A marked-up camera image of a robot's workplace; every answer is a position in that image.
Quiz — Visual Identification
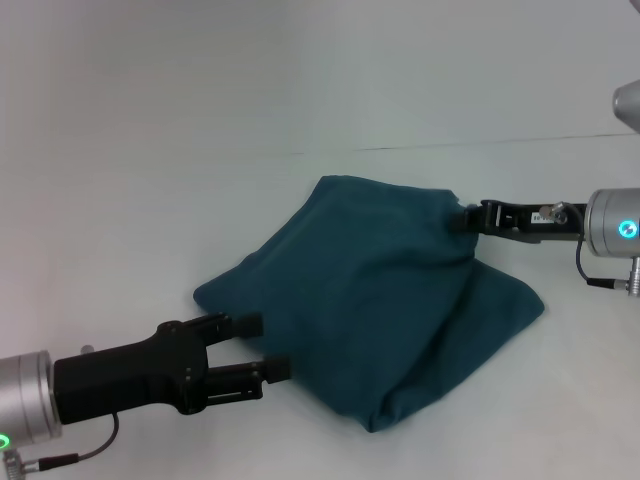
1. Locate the dark red left arm cable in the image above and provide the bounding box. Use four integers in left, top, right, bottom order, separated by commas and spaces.
36, 411, 121, 472

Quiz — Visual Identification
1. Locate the teal blue shirt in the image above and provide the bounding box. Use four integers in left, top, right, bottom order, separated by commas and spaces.
193, 173, 546, 434

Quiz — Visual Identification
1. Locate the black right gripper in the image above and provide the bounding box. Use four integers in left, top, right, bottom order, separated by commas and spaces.
451, 198, 592, 247

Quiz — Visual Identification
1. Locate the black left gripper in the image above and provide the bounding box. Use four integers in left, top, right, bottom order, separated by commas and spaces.
51, 311, 293, 427

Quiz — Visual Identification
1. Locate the dark right arm cable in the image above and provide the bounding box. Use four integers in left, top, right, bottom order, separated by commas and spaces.
558, 201, 632, 289

